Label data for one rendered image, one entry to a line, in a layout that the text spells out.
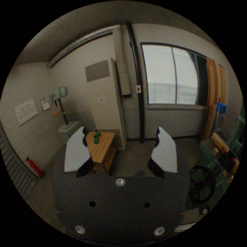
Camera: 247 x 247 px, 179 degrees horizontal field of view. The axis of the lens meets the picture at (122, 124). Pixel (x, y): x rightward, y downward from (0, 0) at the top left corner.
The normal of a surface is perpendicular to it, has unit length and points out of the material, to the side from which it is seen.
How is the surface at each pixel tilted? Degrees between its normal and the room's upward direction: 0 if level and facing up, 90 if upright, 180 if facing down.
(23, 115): 90
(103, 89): 90
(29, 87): 90
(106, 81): 90
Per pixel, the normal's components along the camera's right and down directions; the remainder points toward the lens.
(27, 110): 0.97, -0.03
